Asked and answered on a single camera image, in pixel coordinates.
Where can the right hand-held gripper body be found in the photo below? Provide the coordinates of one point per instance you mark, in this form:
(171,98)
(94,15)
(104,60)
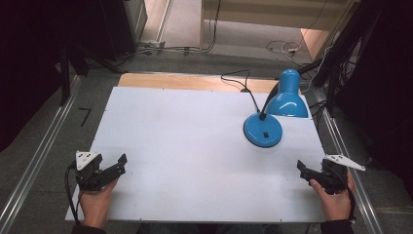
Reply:
(334,177)

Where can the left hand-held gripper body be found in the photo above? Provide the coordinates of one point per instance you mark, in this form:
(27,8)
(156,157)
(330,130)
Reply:
(88,171)

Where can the person's right hand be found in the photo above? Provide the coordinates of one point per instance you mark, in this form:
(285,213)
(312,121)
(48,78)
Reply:
(336,204)

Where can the person's left hand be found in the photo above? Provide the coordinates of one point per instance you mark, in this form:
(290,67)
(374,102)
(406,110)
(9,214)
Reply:
(95,204)

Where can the blue desk lamp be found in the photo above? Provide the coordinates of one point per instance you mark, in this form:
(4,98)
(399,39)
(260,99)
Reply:
(263,130)

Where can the dark curtain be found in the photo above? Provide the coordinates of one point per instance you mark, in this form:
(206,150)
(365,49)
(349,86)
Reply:
(32,58)
(386,81)

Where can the black cabinet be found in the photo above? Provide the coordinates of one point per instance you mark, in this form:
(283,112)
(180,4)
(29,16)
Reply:
(121,26)

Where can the light wooden furniture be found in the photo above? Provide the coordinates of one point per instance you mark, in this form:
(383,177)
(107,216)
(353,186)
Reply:
(259,14)

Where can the aluminium floor rail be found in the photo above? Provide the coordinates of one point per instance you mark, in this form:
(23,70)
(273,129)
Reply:
(39,152)
(350,182)

